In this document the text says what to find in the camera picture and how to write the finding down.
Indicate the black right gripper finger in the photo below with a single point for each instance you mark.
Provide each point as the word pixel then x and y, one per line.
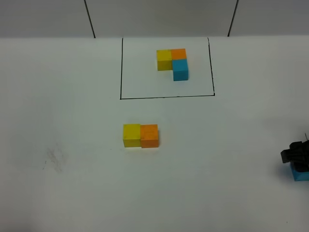
pixel 297 155

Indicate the template blue cube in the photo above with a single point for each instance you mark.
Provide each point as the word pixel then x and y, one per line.
pixel 180 70

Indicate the template orange cube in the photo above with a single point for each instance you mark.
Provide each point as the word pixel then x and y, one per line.
pixel 178 54

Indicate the template yellow cube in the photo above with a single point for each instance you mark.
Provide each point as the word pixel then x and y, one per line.
pixel 164 60

